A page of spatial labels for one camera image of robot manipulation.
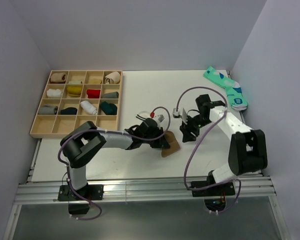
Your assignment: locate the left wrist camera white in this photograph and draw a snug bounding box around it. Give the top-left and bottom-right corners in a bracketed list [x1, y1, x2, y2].
[150, 112, 165, 128]

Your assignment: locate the beige white rolled sock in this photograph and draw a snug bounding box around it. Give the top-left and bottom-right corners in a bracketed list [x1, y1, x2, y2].
[104, 71, 121, 84]

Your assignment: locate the dark teal rolled sock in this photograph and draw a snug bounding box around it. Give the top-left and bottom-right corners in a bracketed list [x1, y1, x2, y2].
[99, 101, 118, 116]

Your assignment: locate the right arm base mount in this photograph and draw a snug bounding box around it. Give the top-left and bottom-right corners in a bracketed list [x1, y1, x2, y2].
[191, 182, 236, 213]

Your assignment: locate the grey green rolled sock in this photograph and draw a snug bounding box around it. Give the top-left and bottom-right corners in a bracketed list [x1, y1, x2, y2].
[101, 91, 119, 99]

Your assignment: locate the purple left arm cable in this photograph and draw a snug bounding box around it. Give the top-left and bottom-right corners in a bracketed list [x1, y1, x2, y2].
[57, 106, 171, 221]

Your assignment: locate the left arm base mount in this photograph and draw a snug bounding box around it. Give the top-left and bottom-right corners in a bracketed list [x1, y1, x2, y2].
[57, 184, 104, 216]

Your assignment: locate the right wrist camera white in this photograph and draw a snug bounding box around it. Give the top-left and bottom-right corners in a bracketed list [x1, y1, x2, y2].
[172, 108, 188, 124]

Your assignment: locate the white sock with black stripes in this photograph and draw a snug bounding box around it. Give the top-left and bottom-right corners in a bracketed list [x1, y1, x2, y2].
[135, 111, 151, 121]

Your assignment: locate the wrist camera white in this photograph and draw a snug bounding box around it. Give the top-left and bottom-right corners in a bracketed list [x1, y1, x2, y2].
[172, 108, 188, 124]
[150, 112, 165, 128]

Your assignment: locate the mustard yellow rolled sock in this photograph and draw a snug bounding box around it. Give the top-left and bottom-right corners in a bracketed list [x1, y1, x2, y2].
[66, 86, 83, 97]

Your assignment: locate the wooden compartment tray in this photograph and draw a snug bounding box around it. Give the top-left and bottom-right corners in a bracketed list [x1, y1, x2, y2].
[29, 70, 123, 139]

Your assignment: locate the teal patterned sock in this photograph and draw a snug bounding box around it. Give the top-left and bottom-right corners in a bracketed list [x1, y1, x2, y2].
[203, 66, 248, 112]

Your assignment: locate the aluminium frame rail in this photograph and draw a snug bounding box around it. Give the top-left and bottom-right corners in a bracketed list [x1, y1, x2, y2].
[13, 174, 277, 205]

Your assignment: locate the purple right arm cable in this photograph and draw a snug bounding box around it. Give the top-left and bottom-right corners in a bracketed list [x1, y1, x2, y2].
[176, 86, 241, 214]

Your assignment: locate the pale green rolled sock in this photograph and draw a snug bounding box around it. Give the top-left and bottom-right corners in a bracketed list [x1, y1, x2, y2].
[68, 80, 84, 85]

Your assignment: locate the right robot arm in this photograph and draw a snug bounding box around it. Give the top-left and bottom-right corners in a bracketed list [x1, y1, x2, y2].
[173, 94, 268, 195]

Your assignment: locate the beige rolled sock with red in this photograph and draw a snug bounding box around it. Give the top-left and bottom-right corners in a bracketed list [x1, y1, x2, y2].
[49, 72, 67, 84]

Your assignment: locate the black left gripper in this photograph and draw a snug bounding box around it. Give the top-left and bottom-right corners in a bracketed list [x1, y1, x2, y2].
[142, 127, 169, 149]

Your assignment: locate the tan ribbed sock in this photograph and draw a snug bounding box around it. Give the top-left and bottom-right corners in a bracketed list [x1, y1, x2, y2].
[161, 131, 181, 158]

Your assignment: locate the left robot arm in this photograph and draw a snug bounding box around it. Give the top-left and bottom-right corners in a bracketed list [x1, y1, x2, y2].
[60, 118, 171, 200]

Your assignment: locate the cream yellow rolled sock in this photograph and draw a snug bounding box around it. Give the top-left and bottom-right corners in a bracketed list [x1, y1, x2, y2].
[88, 78, 103, 85]

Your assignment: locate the navy rolled sock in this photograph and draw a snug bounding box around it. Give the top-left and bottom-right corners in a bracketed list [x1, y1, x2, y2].
[59, 107, 78, 115]

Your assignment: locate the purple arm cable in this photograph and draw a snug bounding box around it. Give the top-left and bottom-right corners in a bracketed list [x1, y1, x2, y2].
[57, 106, 171, 221]
[176, 86, 241, 214]

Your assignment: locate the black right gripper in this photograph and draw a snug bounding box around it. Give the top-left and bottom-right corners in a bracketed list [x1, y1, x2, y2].
[179, 114, 212, 143]

